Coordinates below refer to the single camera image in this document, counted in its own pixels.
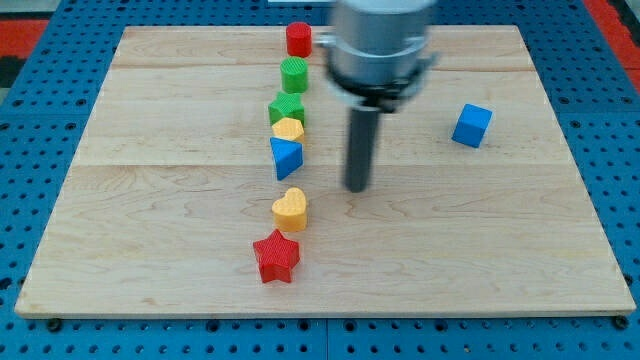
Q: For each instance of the blue triangle block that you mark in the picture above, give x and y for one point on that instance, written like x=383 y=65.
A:
x=287 y=156

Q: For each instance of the red cylinder block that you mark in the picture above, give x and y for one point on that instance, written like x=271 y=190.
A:
x=299 y=39

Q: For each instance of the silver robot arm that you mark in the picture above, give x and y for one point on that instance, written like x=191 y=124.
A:
x=374 y=50

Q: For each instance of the green star block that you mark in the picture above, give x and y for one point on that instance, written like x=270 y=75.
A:
x=286 y=105

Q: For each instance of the wooden board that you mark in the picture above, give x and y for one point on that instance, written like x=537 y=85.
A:
x=173 y=181

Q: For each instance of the green cylinder block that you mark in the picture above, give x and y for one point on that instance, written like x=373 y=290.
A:
x=294 y=74

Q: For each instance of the yellow heart block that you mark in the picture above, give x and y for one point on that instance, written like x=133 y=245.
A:
x=290 y=211

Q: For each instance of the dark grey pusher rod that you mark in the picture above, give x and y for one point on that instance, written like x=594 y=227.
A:
x=363 y=125

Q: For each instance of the red star block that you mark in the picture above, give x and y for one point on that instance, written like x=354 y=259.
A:
x=276 y=257

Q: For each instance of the yellow hexagon block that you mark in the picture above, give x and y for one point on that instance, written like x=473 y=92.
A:
x=289 y=129

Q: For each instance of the blue cube block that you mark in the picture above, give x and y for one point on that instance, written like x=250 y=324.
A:
x=472 y=125

